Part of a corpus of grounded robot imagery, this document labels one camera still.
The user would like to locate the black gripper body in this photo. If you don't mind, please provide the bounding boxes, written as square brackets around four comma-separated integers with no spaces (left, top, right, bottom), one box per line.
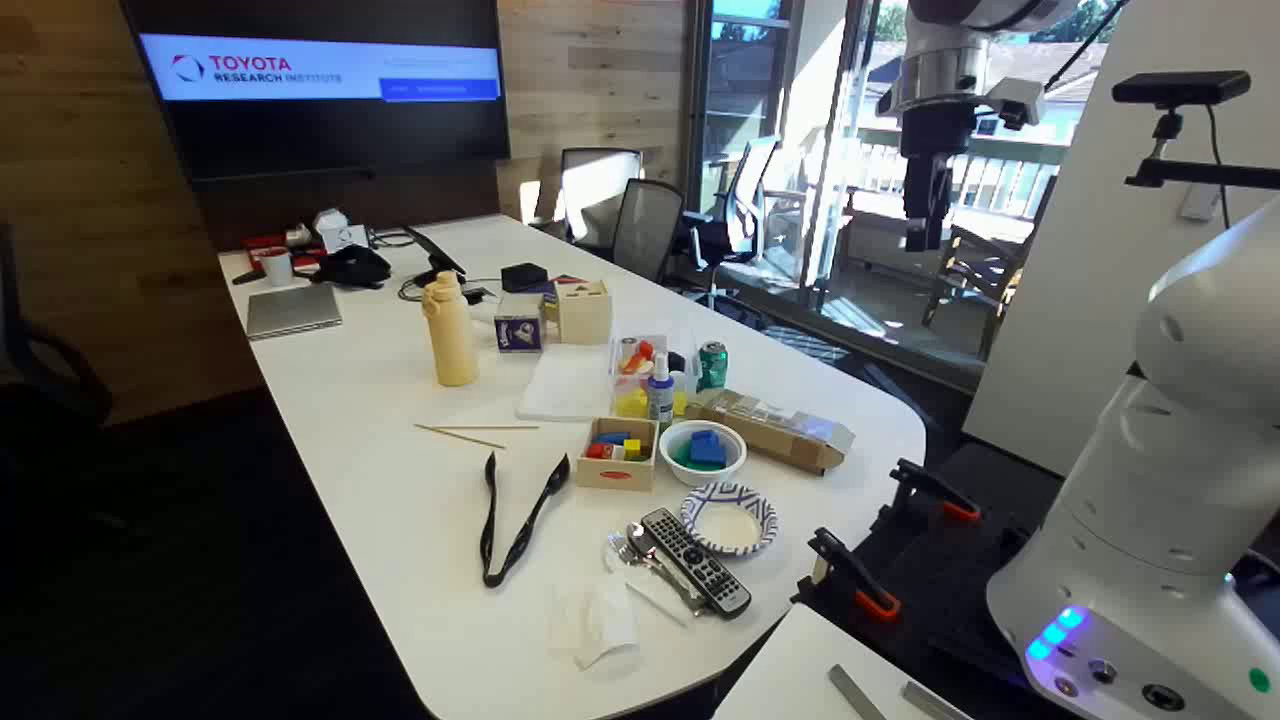
[897,99,962,223]

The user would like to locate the brown cardboard box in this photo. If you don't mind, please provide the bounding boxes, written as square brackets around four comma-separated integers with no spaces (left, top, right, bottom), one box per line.
[682,390,856,482]

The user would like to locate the wooden box of coloured blocks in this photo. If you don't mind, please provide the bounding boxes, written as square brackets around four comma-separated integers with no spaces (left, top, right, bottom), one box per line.
[573,417,660,493]

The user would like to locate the small black box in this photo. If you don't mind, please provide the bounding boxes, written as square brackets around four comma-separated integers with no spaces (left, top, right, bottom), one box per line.
[495,259,557,296]

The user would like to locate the green soda can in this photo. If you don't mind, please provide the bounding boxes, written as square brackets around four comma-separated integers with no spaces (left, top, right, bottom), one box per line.
[690,341,732,395]

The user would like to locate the black mesh office chair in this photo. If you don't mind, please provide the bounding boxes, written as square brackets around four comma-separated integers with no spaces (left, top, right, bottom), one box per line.
[606,178,688,283]

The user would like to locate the white glue bottle blue cap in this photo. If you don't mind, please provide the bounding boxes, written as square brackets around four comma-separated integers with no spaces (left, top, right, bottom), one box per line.
[649,357,679,429]

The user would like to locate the blue sponge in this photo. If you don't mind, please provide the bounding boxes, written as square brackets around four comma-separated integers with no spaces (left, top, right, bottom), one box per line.
[673,429,734,474]

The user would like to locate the clear plastic toy container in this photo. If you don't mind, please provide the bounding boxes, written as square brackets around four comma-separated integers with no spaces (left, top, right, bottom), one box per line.
[606,331,697,423]

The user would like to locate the grey office chair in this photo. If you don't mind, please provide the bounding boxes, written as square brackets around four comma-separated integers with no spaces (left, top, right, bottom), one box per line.
[549,143,649,254]

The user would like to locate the white bowl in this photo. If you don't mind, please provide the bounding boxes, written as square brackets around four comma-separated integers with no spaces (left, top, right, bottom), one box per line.
[654,417,751,490]

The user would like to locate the cream shape sorter cube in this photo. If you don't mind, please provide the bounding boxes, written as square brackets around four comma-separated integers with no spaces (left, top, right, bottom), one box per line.
[550,276,614,350]

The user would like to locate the blue white patterned plate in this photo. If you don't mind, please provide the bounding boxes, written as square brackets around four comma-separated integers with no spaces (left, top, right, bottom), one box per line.
[676,482,781,562]

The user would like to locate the black mounting base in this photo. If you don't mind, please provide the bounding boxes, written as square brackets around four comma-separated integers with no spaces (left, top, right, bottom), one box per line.
[796,436,1071,720]

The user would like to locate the metal stapler tool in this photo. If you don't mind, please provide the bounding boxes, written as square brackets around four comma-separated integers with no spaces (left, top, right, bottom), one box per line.
[635,505,755,619]

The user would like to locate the silver spoon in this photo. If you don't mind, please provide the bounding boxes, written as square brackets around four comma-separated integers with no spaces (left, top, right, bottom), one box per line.
[612,521,704,615]

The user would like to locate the grey metal bar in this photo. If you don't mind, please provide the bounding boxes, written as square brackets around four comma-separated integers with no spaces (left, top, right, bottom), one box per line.
[823,660,893,720]

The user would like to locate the cream plastic bottle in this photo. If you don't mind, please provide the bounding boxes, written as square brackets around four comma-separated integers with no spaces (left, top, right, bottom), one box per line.
[419,268,481,391]

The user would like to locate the black tablet on stand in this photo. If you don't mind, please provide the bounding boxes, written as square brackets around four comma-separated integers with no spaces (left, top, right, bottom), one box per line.
[406,223,472,291]

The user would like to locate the black tongs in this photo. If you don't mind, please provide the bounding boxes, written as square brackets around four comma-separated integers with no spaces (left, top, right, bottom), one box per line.
[476,448,577,593]

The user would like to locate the white napkin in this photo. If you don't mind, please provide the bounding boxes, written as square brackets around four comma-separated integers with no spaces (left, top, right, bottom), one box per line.
[550,574,649,678]

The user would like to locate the black bag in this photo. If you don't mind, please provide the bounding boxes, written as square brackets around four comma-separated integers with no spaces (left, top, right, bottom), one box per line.
[310,239,395,291]

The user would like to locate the white device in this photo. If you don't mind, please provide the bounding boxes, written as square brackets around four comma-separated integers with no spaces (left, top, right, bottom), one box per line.
[310,210,372,257]

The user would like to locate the silver laptop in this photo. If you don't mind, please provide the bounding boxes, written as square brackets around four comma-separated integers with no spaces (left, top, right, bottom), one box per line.
[244,281,342,344]

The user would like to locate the black clamp orange handle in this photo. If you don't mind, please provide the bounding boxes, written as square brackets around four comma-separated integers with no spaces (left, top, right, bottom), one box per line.
[805,526,904,628]
[886,455,984,528]

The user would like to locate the black stereo camera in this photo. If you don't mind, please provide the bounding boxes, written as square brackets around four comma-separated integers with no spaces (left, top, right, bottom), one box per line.
[1107,67,1257,113]

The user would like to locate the wall television screen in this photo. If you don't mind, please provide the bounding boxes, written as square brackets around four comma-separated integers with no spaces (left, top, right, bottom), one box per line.
[115,0,511,185]

